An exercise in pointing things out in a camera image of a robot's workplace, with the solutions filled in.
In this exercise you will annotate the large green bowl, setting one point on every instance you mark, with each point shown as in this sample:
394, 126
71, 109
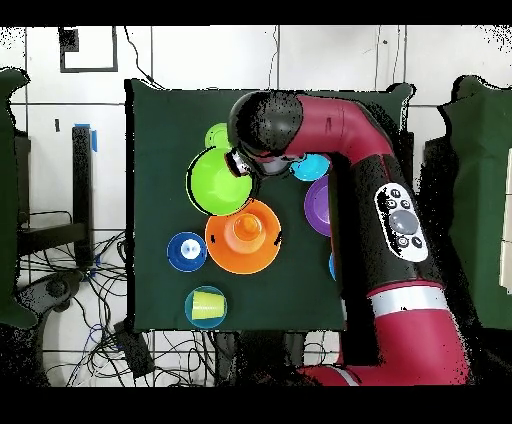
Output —
216, 188

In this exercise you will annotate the small green bowl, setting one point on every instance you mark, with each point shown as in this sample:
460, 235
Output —
216, 136

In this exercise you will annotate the orange cup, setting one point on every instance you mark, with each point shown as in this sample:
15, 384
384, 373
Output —
248, 226

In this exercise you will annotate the large orange bowl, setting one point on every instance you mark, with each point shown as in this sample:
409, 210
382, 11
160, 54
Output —
242, 260

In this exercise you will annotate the small dark blue bowl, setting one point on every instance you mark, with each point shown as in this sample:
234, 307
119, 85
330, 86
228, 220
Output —
176, 258

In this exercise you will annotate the yellow cup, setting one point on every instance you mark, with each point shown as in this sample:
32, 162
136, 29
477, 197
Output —
206, 306

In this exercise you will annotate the translucent blue ridged bowl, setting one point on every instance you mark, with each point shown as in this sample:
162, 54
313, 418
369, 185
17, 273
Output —
188, 316

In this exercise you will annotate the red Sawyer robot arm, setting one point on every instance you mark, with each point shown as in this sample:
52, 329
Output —
416, 332

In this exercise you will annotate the small light blue bowl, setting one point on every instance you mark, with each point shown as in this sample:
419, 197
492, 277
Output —
310, 170

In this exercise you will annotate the dark green tablecloth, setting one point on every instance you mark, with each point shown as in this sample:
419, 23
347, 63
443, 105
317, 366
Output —
168, 112

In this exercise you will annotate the purple bowl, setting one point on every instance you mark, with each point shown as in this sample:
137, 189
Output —
318, 208

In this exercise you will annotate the large blue bowl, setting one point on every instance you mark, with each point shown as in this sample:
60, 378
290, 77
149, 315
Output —
332, 266

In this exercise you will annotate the black metal stand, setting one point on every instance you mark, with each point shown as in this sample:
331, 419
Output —
82, 192

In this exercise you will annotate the black power strip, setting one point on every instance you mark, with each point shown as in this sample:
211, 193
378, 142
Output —
134, 350

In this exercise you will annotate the dark green cloth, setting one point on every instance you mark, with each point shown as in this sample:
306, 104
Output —
8, 200
484, 200

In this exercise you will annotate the black square floor frame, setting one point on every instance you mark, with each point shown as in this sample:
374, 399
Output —
88, 69

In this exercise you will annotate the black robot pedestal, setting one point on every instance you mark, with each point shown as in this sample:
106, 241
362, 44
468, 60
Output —
260, 356

